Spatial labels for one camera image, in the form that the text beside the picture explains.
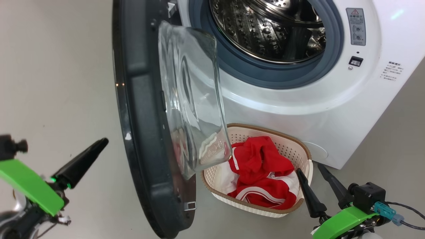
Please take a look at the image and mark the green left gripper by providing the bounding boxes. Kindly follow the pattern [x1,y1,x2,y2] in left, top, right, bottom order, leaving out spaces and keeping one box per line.
[0,138,109,217]

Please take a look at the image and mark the white front-load washing machine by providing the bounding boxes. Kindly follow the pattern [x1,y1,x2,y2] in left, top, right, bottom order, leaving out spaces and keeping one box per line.
[168,0,425,170]

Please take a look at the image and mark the printed text label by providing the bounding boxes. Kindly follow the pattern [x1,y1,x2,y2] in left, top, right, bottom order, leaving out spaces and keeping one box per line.
[380,61,404,82]

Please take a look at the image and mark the right camera cable teal plug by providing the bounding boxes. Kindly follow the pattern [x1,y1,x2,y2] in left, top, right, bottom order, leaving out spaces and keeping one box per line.
[374,200,425,231]

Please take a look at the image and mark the red and white sports garment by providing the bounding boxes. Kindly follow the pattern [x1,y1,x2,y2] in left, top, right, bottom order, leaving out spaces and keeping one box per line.
[217,135,301,210]

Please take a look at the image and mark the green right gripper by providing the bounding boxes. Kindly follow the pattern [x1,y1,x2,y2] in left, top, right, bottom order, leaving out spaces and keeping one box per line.
[297,164,379,239]

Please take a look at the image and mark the cream basket with brown rim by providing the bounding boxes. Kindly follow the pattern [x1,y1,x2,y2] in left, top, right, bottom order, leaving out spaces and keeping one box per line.
[200,123,313,218]

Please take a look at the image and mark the steel washer drum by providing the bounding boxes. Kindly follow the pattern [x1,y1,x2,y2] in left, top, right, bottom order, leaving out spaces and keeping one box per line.
[209,0,327,64]

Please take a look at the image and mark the round white filter cover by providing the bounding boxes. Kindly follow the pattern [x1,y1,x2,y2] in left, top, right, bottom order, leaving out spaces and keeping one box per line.
[302,141,329,160]

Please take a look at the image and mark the grey warning sticker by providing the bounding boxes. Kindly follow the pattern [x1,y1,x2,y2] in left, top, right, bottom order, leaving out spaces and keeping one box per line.
[346,7,366,46]

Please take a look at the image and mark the black round glass washer door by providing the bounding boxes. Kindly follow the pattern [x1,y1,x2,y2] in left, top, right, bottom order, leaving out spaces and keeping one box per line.
[112,0,233,239]

